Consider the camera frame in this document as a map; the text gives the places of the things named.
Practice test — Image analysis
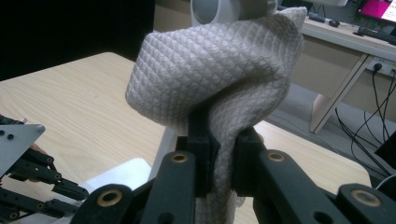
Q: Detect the white desk lamp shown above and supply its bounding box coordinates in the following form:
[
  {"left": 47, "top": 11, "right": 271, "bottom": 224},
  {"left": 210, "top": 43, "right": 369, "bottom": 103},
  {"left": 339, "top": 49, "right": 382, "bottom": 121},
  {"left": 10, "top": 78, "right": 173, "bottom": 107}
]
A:
[{"left": 18, "top": 0, "right": 278, "bottom": 224}]

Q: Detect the white quilted cloth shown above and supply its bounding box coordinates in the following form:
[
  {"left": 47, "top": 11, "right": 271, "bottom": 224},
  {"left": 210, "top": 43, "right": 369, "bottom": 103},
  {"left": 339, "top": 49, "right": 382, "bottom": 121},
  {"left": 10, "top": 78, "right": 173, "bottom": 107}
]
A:
[{"left": 125, "top": 7, "right": 307, "bottom": 224}]

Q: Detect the monitor with pink screen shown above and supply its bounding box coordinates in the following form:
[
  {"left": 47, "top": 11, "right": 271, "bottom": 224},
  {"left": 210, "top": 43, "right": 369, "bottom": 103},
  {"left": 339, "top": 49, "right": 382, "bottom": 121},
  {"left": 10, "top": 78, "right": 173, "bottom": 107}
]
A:
[{"left": 358, "top": 0, "right": 396, "bottom": 23}]

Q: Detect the white wall socket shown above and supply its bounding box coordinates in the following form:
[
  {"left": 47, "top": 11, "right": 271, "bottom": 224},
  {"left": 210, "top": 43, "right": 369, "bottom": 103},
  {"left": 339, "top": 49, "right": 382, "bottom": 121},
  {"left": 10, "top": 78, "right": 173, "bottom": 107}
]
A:
[{"left": 366, "top": 56, "right": 396, "bottom": 77}]

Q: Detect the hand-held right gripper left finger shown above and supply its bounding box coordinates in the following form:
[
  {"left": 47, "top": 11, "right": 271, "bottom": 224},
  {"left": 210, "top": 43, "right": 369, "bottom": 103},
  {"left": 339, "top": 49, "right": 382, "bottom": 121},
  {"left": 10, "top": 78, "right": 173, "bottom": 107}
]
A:
[{"left": 176, "top": 105, "right": 221, "bottom": 198}]

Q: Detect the beige wooden desk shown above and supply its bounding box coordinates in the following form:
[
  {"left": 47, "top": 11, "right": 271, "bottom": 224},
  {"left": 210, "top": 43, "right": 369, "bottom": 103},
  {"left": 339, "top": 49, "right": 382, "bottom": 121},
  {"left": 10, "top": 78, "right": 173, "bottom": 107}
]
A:
[{"left": 153, "top": 0, "right": 396, "bottom": 135}]

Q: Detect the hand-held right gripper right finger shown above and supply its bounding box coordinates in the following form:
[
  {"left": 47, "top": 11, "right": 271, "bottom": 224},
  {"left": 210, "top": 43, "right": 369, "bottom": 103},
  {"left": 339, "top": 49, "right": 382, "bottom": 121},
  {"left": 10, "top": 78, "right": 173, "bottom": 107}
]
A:
[{"left": 232, "top": 125, "right": 269, "bottom": 198}]

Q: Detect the black keyboard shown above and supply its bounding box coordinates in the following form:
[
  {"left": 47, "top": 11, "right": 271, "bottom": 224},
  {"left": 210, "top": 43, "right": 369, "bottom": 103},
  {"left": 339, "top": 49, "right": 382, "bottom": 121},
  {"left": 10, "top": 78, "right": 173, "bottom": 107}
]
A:
[{"left": 356, "top": 26, "right": 396, "bottom": 47}]

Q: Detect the black stand base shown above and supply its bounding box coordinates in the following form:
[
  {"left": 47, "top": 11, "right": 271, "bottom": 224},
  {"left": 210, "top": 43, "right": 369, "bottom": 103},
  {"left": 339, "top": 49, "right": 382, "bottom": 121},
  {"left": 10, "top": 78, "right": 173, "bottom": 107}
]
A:
[{"left": 373, "top": 130, "right": 396, "bottom": 172}]

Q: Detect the white floor cable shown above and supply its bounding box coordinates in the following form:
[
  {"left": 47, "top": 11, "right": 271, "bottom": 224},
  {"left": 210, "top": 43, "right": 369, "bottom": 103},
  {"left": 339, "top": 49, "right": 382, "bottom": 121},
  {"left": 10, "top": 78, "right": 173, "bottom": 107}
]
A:
[{"left": 375, "top": 173, "right": 396, "bottom": 191}]

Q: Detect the bundle of black cables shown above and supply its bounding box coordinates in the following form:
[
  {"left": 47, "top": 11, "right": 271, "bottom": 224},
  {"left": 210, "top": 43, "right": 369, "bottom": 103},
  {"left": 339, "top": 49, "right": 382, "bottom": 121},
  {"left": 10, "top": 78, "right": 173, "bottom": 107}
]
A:
[{"left": 334, "top": 63, "right": 396, "bottom": 175}]

